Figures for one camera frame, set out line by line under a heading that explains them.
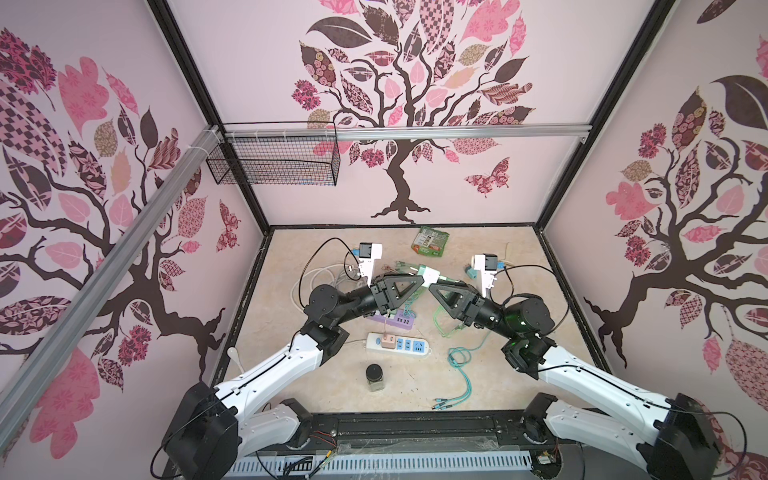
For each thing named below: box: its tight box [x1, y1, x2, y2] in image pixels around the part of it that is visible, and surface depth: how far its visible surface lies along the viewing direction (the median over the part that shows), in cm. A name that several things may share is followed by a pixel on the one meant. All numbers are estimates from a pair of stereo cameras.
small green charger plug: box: [417, 264, 441, 288], surface depth 59 cm
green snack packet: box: [411, 227, 450, 257], surface depth 116 cm
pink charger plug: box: [381, 331, 396, 349], surface depth 85 cm
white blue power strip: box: [366, 332, 431, 357], surface depth 87 cm
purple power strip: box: [367, 309, 416, 331], surface depth 93 cm
